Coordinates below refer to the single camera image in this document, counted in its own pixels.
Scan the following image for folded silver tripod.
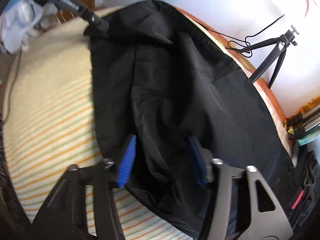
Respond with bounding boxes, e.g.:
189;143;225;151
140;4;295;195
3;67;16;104
286;111;319;140

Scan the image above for black folded garment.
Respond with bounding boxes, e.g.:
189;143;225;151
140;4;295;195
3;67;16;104
284;142;319;230

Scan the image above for black mini tripod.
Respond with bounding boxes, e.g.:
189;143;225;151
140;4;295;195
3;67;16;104
229;25;299;88

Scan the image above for white gloved left hand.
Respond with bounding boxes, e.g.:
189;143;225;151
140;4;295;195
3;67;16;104
1;0;59;55

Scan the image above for black pants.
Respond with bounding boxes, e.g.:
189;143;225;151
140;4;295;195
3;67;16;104
84;0;293;238

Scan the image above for yellow striped towel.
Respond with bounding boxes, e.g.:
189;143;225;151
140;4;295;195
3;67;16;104
1;6;193;240

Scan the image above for black power cable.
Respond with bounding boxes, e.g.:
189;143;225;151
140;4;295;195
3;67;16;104
199;14;286;58

